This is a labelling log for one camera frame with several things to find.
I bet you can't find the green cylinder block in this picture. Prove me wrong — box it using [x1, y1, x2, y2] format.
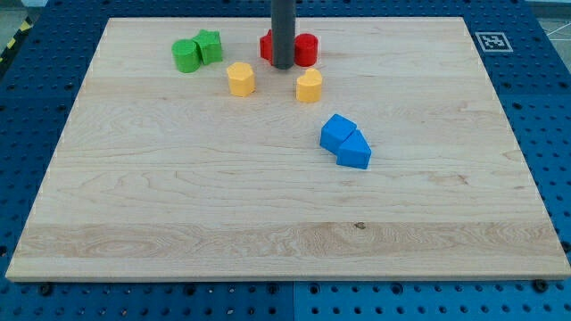
[171, 39, 201, 73]

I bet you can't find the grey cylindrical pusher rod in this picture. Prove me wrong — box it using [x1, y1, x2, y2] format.
[270, 0, 296, 70]

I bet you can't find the white fiducial marker tag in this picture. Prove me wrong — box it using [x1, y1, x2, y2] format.
[476, 31, 513, 53]

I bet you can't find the red star block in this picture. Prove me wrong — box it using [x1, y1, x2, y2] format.
[259, 29, 273, 65]

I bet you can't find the blue triangular block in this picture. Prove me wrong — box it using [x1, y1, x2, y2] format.
[336, 129, 372, 169]

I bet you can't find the yellow heart block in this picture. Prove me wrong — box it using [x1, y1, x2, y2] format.
[295, 68, 323, 103]

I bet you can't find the yellow hexagon block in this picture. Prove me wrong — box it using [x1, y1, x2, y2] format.
[227, 62, 256, 97]

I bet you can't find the red cylinder block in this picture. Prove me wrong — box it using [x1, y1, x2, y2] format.
[294, 33, 319, 67]

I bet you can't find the green star block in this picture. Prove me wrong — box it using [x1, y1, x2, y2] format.
[192, 29, 223, 65]

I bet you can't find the blue cube block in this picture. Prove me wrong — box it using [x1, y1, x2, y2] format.
[319, 114, 357, 154]

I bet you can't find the wooden board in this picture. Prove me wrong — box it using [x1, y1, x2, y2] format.
[6, 17, 570, 282]

